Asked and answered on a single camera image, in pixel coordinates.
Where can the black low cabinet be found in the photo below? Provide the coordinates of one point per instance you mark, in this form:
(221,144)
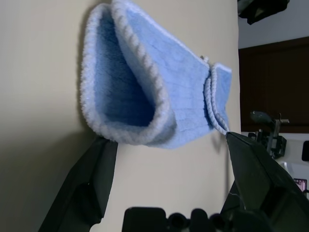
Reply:
(272,79)

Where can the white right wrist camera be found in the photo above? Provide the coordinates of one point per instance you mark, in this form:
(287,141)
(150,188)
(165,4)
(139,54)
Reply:
(294,166)

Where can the black bulky object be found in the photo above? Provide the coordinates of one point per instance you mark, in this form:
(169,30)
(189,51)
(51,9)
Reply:
(260,10)

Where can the light blue towel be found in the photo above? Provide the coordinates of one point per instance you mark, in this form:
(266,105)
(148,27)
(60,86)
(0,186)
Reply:
(169,72)

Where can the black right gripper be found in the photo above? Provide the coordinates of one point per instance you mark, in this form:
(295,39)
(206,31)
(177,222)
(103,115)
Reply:
(277,142)

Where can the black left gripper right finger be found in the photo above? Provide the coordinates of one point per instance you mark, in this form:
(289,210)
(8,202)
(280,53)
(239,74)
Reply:
(260,183)

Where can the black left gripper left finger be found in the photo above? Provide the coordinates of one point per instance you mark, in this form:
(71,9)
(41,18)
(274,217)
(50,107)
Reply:
(87,188)

